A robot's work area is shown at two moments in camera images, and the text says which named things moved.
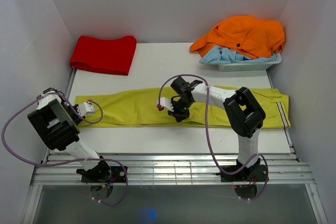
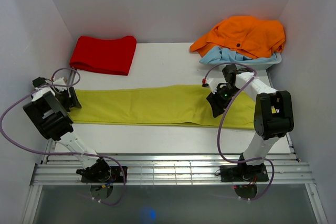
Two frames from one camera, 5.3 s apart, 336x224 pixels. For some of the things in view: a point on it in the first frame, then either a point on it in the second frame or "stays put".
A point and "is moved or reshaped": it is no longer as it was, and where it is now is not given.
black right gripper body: x=181 y=108 → x=222 y=96
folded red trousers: x=109 y=55 stays put
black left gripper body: x=74 y=115 → x=64 y=98
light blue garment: x=218 y=55 stays put
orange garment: x=255 y=38 stays put
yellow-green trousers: x=141 y=108 is moved or reshaped
